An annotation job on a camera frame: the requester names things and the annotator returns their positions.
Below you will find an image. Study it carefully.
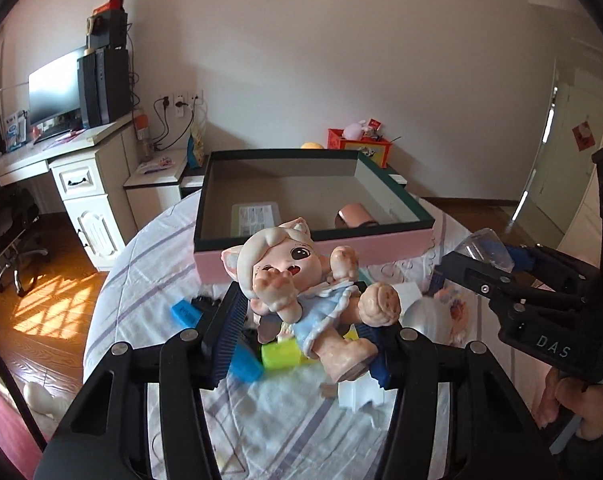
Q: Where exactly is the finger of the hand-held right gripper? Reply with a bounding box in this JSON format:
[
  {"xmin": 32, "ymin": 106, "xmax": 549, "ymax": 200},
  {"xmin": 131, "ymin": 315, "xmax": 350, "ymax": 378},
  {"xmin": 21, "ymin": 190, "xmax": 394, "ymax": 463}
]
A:
[
  {"xmin": 504, "ymin": 242, "xmax": 602, "ymax": 291},
  {"xmin": 433, "ymin": 250, "xmax": 589, "ymax": 321}
]

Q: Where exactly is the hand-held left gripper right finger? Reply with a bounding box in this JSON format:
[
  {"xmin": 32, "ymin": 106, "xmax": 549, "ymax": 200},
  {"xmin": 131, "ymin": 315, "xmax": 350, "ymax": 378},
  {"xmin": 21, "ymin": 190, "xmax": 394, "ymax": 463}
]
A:
[{"xmin": 356, "ymin": 322, "xmax": 572, "ymax": 480}]

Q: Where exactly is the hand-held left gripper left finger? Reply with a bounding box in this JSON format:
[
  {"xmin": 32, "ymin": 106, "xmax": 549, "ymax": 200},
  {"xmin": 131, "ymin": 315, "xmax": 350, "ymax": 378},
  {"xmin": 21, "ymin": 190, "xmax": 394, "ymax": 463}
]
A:
[{"xmin": 34, "ymin": 280, "xmax": 250, "ymax": 480}]

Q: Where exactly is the clear plastic capsule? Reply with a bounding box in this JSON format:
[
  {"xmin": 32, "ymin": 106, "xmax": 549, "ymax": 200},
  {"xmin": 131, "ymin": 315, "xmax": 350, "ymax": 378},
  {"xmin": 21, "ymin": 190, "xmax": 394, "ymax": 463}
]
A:
[{"xmin": 454, "ymin": 228, "xmax": 515, "ymax": 273}]

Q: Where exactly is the pink box with green rim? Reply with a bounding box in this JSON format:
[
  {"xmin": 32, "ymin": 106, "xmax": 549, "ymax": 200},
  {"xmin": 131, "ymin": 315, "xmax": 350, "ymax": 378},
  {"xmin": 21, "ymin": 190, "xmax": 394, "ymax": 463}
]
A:
[{"xmin": 192, "ymin": 149, "xmax": 436, "ymax": 285}]

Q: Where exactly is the cat-eared doll figurine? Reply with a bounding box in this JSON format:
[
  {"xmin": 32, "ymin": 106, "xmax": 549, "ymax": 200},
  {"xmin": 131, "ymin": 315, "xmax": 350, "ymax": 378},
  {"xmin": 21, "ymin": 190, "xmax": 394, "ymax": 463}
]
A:
[{"xmin": 220, "ymin": 217, "xmax": 401, "ymax": 383}]

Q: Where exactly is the person's right hand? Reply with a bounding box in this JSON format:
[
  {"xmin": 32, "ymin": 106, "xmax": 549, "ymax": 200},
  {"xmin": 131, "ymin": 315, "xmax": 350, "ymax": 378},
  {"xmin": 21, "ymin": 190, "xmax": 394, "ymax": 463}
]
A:
[{"xmin": 531, "ymin": 367, "xmax": 603, "ymax": 456}]

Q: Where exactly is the blue toy block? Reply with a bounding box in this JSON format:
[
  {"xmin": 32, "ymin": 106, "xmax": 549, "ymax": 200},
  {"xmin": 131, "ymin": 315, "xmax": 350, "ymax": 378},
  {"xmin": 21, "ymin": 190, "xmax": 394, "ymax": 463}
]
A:
[
  {"xmin": 170, "ymin": 299, "xmax": 202, "ymax": 325},
  {"xmin": 229, "ymin": 340, "xmax": 265, "ymax": 383}
]

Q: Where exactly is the white figurine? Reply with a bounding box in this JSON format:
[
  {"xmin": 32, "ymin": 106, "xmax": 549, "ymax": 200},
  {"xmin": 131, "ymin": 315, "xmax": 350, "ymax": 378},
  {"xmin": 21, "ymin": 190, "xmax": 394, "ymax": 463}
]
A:
[{"xmin": 338, "ymin": 379, "xmax": 385, "ymax": 412}]

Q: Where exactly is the white pink round toy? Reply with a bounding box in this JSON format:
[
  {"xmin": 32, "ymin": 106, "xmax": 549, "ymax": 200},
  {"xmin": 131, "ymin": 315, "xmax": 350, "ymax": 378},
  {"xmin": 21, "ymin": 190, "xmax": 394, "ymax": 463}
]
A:
[{"xmin": 401, "ymin": 285, "xmax": 471, "ymax": 347}]

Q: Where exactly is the yellow highlighter marker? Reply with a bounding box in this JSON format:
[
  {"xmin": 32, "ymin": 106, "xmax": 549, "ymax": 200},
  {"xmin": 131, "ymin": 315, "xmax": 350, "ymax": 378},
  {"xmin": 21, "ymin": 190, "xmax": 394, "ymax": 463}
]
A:
[{"xmin": 260, "ymin": 329, "xmax": 361, "ymax": 372}]

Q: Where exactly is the door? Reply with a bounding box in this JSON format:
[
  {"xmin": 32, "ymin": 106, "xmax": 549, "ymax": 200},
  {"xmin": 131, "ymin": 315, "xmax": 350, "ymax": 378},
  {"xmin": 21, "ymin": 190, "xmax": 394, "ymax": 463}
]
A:
[{"xmin": 511, "ymin": 55, "xmax": 603, "ymax": 241}]

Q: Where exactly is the flat card pack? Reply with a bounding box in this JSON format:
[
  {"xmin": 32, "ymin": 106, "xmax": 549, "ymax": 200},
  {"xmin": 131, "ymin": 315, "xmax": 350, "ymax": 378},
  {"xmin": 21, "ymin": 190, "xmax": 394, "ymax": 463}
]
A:
[{"xmin": 230, "ymin": 203, "xmax": 282, "ymax": 236}]

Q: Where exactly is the pink cylinder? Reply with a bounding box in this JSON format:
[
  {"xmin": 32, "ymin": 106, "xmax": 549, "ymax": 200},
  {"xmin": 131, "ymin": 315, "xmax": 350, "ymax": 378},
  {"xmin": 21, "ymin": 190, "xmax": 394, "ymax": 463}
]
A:
[{"xmin": 334, "ymin": 203, "xmax": 378, "ymax": 229}]

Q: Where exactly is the red door decoration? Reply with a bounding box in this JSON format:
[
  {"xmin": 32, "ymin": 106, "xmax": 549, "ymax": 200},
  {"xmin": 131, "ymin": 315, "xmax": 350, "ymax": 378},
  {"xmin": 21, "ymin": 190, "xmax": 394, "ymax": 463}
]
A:
[{"xmin": 571, "ymin": 120, "xmax": 595, "ymax": 152}]

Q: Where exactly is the white bedside cabinet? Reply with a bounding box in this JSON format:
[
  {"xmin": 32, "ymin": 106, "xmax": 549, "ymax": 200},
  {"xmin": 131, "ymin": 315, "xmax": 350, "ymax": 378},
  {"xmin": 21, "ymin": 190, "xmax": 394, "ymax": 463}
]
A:
[{"xmin": 123, "ymin": 152, "xmax": 191, "ymax": 235}]

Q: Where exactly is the pink plush toy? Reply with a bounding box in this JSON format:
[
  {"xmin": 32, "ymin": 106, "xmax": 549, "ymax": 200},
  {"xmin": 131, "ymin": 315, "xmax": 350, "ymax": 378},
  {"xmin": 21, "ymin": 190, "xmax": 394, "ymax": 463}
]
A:
[{"xmin": 342, "ymin": 119, "xmax": 377, "ymax": 140}]

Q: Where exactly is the red storage box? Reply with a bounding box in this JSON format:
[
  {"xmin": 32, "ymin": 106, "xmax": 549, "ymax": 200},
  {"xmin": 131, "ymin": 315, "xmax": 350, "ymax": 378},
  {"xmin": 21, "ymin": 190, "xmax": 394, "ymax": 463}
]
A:
[{"xmin": 327, "ymin": 128, "xmax": 393, "ymax": 168}]

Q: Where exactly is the blue snack bag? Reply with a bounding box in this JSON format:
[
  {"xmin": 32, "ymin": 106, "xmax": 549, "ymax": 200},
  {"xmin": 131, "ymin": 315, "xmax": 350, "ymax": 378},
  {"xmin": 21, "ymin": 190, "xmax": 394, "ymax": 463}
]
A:
[{"xmin": 186, "ymin": 125, "xmax": 207, "ymax": 170}]

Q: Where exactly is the white desk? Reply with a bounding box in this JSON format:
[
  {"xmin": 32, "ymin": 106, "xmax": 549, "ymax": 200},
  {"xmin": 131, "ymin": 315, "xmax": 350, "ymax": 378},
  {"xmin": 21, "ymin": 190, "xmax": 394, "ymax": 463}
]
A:
[{"xmin": 0, "ymin": 110, "xmax": 137, "ymax": 271}]

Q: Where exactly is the bottle with orange cap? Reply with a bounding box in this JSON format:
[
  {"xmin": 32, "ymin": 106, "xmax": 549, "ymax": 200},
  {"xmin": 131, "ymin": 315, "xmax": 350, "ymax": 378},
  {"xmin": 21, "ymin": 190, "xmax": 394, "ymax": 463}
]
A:
[{"xmin": 133, "ymin": 112, "xmax": 152, "ymax": 161}]

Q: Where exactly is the black office chair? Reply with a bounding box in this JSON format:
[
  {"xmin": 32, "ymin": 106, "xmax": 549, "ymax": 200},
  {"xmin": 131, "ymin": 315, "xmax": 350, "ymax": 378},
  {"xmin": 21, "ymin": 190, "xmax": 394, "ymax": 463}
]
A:
[{"xmin": 0, "ymin": 182, "xmax": 50, "ymax": 296}]

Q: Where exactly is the dark jacket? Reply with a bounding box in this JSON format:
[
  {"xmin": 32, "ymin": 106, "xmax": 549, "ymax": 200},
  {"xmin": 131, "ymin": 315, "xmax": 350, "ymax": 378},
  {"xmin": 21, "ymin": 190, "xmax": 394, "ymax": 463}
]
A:
[{"xmin": 0, "ymin": 185, "xmax": 40, "ymax": 256}]

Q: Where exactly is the pink bed cover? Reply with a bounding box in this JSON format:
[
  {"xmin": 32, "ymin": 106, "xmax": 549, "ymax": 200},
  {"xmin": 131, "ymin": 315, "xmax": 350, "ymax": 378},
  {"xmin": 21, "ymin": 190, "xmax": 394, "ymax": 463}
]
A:
[{"xmin": 0, "ymin": 360, "xmax": 43, "ymax": 480}]

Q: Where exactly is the black computer tower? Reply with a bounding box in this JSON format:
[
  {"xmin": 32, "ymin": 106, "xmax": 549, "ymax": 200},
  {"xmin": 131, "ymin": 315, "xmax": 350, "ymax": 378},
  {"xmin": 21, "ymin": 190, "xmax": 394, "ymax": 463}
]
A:
[{"xmin": 76, "ymin": 49, "xmax": 132, "ymax": 128}]

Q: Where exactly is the blue white box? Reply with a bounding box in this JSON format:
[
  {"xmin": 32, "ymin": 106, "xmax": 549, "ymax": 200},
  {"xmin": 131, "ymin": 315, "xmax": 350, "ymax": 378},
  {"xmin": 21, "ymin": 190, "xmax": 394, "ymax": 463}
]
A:
[{"xmin": 2, "ymin": 110, "xmax": 28, "ymax": 152}]

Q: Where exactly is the black computer monitor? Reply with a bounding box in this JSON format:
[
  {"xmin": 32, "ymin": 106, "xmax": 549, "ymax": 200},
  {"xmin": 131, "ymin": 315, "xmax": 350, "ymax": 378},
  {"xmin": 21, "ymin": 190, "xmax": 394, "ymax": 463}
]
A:
[{"xmin": 28, "ymin": 46, "xmax": 87, "ymax": 126}]

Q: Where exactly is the black speaker box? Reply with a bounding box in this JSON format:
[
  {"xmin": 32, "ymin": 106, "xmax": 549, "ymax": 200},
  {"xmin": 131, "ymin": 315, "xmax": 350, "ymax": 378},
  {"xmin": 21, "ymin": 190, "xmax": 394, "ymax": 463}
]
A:
[{"xmin": 86, "ymin": 9, "xmax": 128, "ymax": 51}]

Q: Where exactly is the black power cable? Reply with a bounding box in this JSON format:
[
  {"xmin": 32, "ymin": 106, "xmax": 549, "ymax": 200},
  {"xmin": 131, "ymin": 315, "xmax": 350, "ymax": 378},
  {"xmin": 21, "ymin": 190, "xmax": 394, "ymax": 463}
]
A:
[{"xmin": 153, "ymin": 97, "xmax": 195, "ymax": 152}]

